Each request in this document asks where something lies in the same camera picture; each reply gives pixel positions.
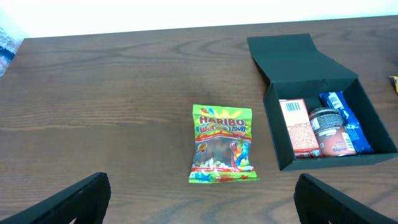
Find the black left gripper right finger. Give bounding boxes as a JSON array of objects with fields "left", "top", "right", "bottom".
[{"left": 294, "top": 174, "right": 397, "bottom": 224}]

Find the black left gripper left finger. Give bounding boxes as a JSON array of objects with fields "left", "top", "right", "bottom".
[{"left": 1, "top": 172, "right": 111, "bottom": 224}]

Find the brown Pringles can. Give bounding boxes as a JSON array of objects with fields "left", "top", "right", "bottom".
[{"left": 309, "top": 108, "right": 356, "bottom": 157}]

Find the blue cookie packet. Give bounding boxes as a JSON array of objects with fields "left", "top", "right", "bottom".
[{"left": 319, "top": 91, "right": 374, "bottom": 154}]

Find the black gift box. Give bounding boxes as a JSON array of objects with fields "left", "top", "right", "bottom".
[{"left": 248, "top": 34, "right": 397, "bottom": 171}]

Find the yellow snack packet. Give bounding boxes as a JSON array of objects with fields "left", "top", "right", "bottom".
[{"left": 389, "top": 76, "right": 398, "bottom": 94}]

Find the orange snack carton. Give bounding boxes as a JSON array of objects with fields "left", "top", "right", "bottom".
[{"left": 279, "top": 98, "right": 322, "bottom": 159}]

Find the Haribo gummy worms bag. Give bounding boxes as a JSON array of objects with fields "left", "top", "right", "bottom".
[{"left": 188, "top": 105, "right": 258, "bottom": 184}]

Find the blue white background object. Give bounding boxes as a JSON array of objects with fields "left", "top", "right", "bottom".
[{"left": 0, "top": 28, "right": 22, "bottom": 77}]

